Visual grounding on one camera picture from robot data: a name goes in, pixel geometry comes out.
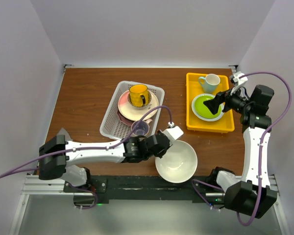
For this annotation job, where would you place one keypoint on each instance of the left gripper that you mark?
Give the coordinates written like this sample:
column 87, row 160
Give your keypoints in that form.
column 160, row 154

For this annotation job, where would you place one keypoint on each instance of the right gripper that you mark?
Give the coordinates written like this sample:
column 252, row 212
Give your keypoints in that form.
column 221, row 97

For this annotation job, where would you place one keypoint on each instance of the pink purple mug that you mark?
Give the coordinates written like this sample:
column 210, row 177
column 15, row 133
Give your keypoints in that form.
column 142, row 128

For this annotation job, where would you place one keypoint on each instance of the cream ceramic bowl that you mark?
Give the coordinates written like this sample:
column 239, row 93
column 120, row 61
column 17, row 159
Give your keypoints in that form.
column 179, row 163

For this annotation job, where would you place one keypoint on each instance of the pink dotted scalloped plate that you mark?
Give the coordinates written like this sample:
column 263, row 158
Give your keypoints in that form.
column 124, row 120

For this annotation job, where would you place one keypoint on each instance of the pink cream branch plate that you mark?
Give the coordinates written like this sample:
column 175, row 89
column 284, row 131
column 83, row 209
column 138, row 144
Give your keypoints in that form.
column 134, row 113

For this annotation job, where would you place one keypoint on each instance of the yellow glass cup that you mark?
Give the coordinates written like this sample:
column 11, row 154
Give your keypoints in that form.
column 139, row 88

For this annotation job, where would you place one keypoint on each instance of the purple patterned small bowl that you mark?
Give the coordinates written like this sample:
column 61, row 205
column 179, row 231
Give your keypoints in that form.
column 149, row 99

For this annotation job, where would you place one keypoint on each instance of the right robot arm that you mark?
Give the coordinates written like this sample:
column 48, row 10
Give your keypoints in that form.
column 251, row 194

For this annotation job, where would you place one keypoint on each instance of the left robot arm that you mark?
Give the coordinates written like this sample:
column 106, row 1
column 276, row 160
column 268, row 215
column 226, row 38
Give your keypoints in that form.
column 60, row 158

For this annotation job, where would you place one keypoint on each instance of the lime green plate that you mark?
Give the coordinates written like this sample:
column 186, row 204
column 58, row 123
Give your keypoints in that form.
column 202, row 112

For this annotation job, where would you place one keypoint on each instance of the light blue mug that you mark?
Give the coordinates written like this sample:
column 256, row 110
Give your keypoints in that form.
column 209, row 83

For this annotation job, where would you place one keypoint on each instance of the yellow plastic tray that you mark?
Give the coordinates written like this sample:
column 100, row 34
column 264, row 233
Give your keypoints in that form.
column 223, row 125

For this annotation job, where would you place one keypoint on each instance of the white plastic basket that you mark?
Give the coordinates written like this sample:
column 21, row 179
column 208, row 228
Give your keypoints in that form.
column 111, row 125

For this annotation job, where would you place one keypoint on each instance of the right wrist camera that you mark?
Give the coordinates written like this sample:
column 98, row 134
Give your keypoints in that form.
column 238, row 79

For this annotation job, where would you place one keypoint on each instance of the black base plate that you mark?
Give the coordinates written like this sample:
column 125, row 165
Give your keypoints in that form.
column 153, row 188

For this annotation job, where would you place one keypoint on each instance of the spatula with wooden handle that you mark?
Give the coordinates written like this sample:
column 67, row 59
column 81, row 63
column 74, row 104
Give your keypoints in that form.
column 65, row 133

